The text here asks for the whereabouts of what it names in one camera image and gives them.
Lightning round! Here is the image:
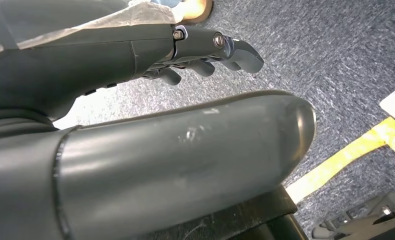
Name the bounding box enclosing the clear plastic left hand cover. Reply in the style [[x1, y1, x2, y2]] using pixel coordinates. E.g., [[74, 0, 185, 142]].
[[0, 0, 185, 59]]

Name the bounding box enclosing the black robot body part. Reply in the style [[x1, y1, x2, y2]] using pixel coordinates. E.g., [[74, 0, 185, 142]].
[[137, 185, 309, 240]]

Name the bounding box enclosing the tan rounded object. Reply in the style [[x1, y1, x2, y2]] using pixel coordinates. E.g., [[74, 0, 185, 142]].
[[180, 0, 214, 25]]

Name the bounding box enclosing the yellow floor tape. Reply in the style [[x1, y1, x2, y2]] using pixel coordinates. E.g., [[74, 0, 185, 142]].
[[285, 116, 395, 205]]

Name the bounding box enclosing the dark grey machine base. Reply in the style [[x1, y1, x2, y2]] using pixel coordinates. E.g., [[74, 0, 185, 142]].
[[311, 190, 395, 240]]

